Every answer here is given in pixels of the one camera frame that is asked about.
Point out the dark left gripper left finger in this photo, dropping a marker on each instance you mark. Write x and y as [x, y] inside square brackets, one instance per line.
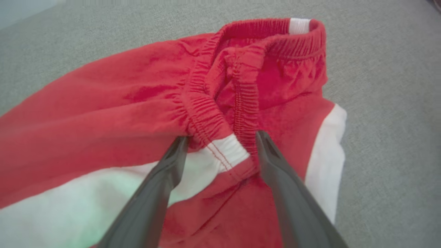
[148, 210]

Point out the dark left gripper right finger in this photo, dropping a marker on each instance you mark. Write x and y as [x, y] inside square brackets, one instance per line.
[296, 206]

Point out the red white-striped shorts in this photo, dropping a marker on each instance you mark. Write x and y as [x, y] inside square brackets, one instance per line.
[120, 103]

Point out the grey fabric sofa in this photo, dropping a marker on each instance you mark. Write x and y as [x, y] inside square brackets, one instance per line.
[386, 103]

